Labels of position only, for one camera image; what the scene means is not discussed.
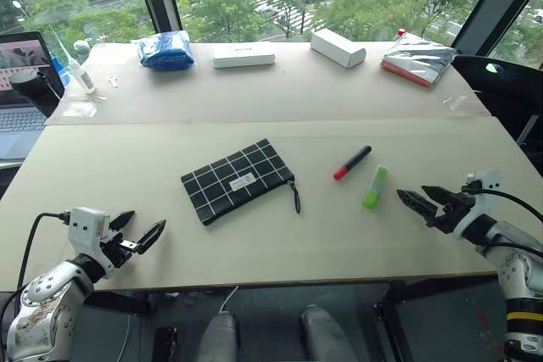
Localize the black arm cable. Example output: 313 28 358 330
461 182 543 261
0 210 71 329

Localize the white cable under table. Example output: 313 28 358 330
218 285 241 315

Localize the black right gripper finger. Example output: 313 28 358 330
421 185 456 209
396 189 439 222

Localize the silver red foil pouch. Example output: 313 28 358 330
380 28 457 89

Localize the black grid pencil pouch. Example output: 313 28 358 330
180 137 303 226

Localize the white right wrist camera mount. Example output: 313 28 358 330
451 170 502 239

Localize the dark grey rounded robot foot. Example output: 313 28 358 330
195 313 239 362
299 305 357 362

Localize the blue cloth in plastic bag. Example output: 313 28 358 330
131 31 197 70

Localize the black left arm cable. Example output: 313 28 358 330
0 210 71 329

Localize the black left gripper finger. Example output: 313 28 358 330
109 209 136 231
135 219 167 255

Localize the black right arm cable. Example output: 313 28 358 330
461 182 543 261

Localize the white glue bottle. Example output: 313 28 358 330
47 24 98 95

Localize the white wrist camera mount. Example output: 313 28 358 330
67 206 115 272
451 170 502 239

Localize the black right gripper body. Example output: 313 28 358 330
425 192 476 235

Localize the flat white rectangular box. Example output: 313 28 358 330
211 42 277 70

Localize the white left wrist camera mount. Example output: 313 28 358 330
67 206 115 272

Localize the black cylinder on laptop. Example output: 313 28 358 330
8 71 61 118

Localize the grey laptop computer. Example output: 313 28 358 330
0 31 65 160

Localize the clear plastic wrapper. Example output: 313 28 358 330
439 93 489 117
59 97 107 120

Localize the green highlighter pen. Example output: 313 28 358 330
361 164 389 210

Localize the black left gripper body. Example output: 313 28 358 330
98 227 143 269

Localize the black marker with red cap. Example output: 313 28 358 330
333 145 373 181

